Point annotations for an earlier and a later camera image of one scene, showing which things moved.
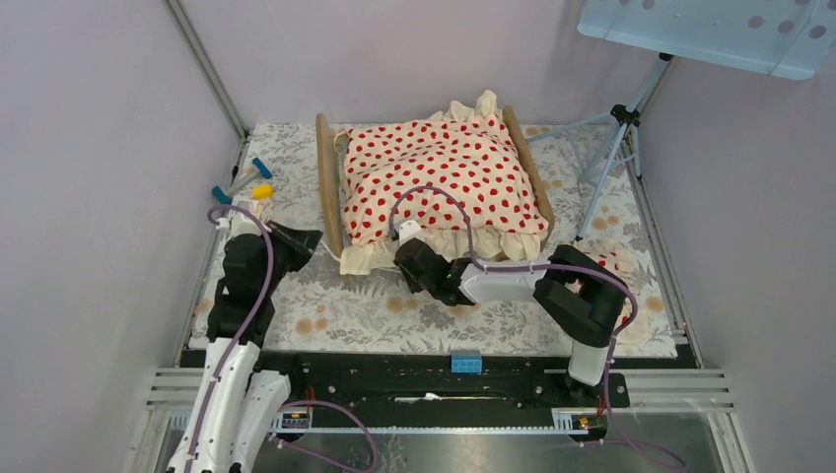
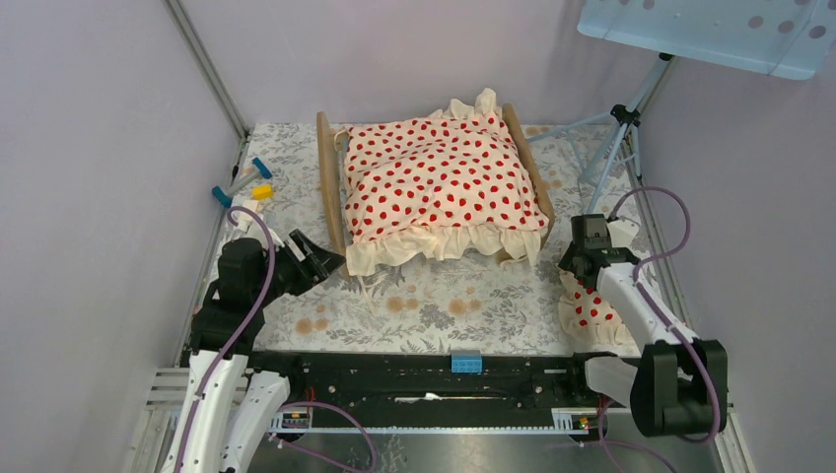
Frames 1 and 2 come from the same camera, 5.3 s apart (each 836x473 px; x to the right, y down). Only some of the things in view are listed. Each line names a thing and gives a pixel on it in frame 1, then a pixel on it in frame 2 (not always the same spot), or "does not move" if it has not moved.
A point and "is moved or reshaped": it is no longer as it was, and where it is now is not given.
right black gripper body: [417, 285] → [569, 259]
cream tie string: [329, 251] is moved or reshaped
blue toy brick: [466, 363] does not move
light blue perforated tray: [786, 38] does not move
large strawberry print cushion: [465, 149] does not move
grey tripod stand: [621, 118] does not move
